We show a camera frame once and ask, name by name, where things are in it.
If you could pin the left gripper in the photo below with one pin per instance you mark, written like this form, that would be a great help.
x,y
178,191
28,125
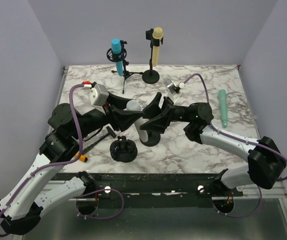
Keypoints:
x,y
119,118

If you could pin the black t-handle tool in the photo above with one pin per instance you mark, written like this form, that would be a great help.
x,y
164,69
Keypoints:
x,y
108,132

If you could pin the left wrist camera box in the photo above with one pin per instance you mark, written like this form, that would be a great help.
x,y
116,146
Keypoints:
x,y
98,93

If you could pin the black shock-mount round stand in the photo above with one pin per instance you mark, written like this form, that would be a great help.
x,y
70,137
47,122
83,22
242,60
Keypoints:
x,y
123,150

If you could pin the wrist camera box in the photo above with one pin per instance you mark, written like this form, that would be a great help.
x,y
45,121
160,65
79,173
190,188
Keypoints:
x,y
173,90
98,93

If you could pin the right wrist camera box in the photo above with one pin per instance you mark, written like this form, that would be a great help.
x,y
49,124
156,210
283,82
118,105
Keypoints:
x,y
173,90

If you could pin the tall black clip stand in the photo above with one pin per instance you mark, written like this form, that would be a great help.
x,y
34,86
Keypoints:
x,y
151,76

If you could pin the short black clip stand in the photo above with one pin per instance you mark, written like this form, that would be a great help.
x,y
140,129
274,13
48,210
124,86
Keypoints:
x,y
153,139

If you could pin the white microphone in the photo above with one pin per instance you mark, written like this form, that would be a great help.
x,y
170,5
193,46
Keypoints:
x,y
138,122

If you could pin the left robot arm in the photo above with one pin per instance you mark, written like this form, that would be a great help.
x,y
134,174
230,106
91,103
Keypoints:
x,y
22,209

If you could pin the mint green microphone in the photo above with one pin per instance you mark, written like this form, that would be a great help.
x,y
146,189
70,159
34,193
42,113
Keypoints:
x,y
222,97

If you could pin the orange yellow tool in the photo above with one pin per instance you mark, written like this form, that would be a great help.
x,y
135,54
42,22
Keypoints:
x,y
83,158

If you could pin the blue microphone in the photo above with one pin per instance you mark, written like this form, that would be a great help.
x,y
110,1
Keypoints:
x,y
116,48

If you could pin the beige microphone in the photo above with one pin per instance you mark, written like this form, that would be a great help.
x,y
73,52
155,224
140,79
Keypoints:
x,y
157,36

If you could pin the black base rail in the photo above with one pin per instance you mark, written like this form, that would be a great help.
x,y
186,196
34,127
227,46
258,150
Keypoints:
x,y
155,190

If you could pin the black tripod shock-mount stand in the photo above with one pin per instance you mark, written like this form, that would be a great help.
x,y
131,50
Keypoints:
x,y
125,63

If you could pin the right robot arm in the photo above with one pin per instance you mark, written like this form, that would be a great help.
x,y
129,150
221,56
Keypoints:
x,y
264,160

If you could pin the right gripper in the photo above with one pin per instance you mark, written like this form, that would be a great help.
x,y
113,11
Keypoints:
x,y
160,123

